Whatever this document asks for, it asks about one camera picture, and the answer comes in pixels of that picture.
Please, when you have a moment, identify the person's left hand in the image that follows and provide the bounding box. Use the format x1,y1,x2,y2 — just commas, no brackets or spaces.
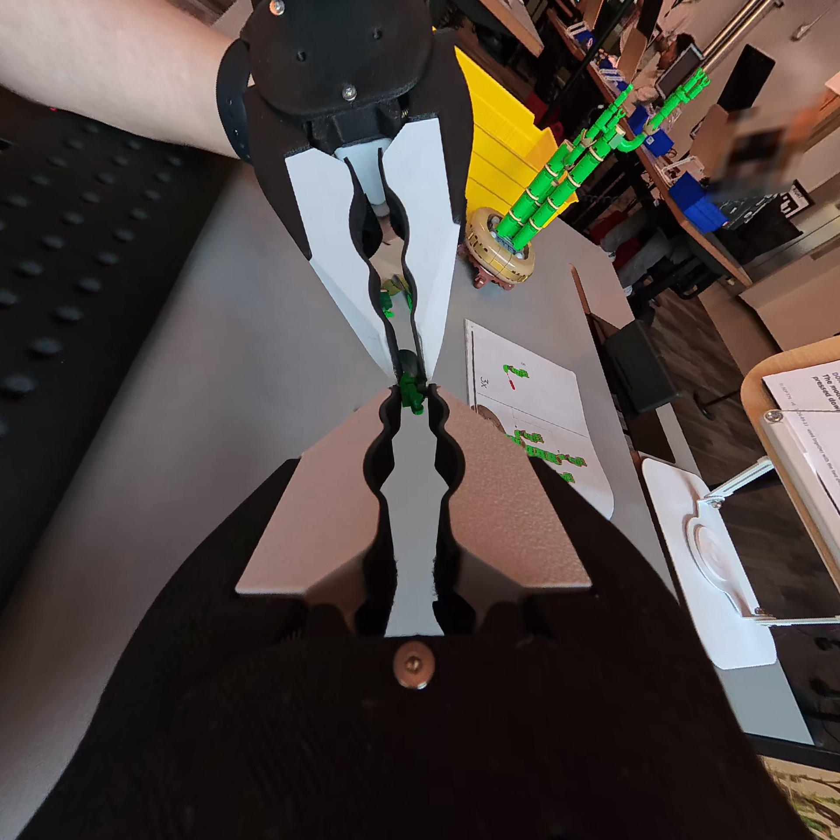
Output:
375,205,409,249

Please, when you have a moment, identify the yellow plastic bin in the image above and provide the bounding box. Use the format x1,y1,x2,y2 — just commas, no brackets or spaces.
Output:
454,47,580,229

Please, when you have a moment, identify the person's left forearm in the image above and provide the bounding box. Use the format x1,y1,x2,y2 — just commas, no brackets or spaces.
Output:
0,0,242,160

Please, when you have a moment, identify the wooden sign board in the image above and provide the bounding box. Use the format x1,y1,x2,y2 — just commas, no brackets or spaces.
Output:
740,337,840,560

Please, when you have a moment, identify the wooden workbench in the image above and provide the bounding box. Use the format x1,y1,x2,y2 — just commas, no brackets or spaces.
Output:
543,0,757,290

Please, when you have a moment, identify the printed cardboard box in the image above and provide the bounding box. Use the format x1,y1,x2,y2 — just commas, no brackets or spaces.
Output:
760,755,840,840

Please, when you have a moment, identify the black rectangular panel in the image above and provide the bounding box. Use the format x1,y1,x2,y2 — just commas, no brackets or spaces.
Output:
718,44,776,113

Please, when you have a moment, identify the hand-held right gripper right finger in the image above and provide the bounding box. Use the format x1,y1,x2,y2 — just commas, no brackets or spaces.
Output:
428,385,592,634

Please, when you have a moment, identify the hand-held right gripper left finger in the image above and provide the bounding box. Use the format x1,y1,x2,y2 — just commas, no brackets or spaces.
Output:
235,386,403,636

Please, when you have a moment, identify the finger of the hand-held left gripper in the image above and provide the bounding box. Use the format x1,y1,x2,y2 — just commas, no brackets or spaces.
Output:
284,148,403,382
379,115,462,386

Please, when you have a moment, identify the blue storage bin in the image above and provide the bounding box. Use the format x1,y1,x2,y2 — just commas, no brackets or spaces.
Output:
668,171,730,235
626,105,677,159

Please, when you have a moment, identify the green lego bamboo plant model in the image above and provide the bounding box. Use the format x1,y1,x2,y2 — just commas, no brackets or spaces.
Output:
463,66,712,291

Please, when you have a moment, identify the small green lego piece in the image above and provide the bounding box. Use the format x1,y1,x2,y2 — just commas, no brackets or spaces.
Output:
396,351,429,417

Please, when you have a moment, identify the lego instruction booklet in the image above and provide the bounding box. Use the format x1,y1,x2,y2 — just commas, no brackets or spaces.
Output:
464,318,616,521

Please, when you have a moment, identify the black studded mat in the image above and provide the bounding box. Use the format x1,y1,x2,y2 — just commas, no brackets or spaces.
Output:
0,85,229,613

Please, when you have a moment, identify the black power box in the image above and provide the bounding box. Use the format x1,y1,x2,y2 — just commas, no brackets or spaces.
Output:
603,319,681,415

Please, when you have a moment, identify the white stand base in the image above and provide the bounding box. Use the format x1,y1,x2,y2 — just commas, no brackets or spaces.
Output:
641,457,779,671

